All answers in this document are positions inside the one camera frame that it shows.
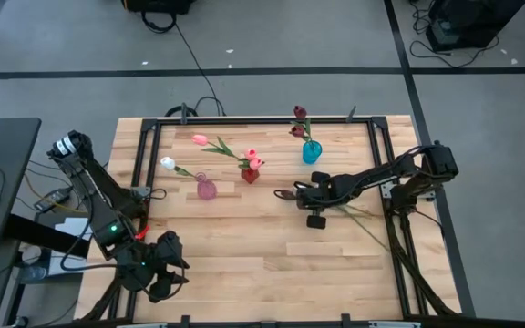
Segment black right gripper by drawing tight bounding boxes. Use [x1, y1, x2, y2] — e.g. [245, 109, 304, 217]
[289, 170, 336, 211]

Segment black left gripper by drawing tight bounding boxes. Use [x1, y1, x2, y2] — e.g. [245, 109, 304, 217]
[115, 230, 190, 292]

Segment teal glass vase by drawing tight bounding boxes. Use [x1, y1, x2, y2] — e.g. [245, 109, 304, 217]
[301, 138, 324, 166]

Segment red glass vase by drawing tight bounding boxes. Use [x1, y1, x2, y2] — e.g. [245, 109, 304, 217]
[240, 166, 261, 185]

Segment pink glass vase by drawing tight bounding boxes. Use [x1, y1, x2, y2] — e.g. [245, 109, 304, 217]
[194, 171, 219, 201]

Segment white paper sheet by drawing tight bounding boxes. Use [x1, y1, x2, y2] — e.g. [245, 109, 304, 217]
[47, 217, 98, 277]

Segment black desk foot bar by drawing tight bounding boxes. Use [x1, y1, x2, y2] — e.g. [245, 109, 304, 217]
[5, 213, 91, 259]

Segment black power adapter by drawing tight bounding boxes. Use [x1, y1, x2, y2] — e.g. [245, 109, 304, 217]
[33, 187, 72, 213]

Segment black desk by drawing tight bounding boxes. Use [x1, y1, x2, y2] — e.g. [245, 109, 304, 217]
[0, 117, 43, 247]

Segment black equipment box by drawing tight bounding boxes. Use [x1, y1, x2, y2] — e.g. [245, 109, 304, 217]
[120, 0, 198, 15]

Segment black equipment case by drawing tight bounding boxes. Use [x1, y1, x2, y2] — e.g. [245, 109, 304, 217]
[425, 0, 525, 52]

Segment black aluminium table frame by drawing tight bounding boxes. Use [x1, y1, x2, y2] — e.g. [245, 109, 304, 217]
[79, 103, 462, 328]

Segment yellow cable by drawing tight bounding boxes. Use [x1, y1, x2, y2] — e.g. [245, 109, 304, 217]
[24, 172, 86, 215]

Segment long black floor cable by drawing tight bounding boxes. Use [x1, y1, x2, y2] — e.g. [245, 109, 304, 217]
[170, 20, 227, 118]

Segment tangled black cables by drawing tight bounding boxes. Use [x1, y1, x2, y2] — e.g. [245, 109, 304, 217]
[407, 0, 500, 69]

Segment looped black cable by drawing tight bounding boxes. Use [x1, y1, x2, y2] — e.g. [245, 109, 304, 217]
[141, 9, 177, 35]

